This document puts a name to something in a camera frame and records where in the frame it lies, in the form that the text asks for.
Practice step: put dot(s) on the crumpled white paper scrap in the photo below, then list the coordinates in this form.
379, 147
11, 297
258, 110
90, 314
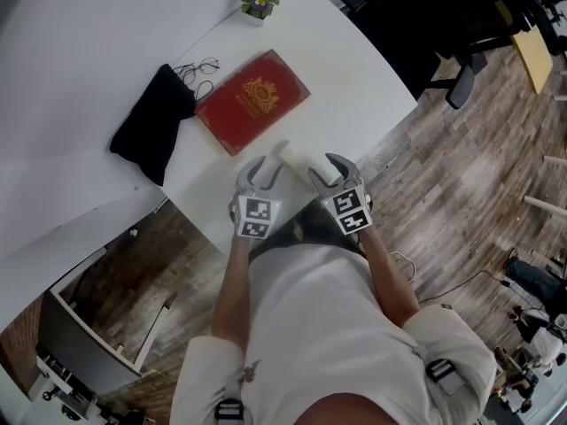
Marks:
133, 232

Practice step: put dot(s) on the person's white shirt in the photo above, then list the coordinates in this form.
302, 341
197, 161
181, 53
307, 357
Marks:
319, 326

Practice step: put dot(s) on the white shelf unit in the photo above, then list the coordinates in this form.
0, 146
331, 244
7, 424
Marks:
53, 370

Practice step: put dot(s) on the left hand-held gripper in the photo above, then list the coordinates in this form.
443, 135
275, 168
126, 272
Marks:
257, 215

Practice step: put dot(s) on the small potted plant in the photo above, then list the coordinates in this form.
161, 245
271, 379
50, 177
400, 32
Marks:
260, 0

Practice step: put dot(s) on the black cloth pouch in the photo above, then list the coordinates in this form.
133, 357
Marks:
150, 126

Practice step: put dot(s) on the person's right forearm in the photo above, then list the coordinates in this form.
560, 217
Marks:
390, 281

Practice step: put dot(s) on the yellow desk with black base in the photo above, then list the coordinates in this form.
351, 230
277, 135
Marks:
533, 56

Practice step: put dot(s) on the white table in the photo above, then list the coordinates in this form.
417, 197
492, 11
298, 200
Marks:
345, 82

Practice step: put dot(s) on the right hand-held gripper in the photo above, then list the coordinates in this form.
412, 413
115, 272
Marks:
350, 210

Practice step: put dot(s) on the red hardcover book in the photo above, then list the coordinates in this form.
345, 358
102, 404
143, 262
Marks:
252, 104

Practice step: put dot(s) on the white-legged desk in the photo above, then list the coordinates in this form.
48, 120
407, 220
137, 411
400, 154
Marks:
545, 205

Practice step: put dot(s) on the person's left white shoe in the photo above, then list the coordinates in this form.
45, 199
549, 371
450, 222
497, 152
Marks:
296, 229

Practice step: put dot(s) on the person's dark trouser legs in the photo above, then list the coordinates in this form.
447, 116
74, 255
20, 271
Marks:
319, 228

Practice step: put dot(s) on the black mesh office chair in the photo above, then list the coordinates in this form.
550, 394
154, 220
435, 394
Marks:
421, 38

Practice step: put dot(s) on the person's left forearm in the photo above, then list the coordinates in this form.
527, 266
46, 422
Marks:
232, 290

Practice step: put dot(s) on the white rectangular case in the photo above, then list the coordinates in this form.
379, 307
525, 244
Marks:
277, 151

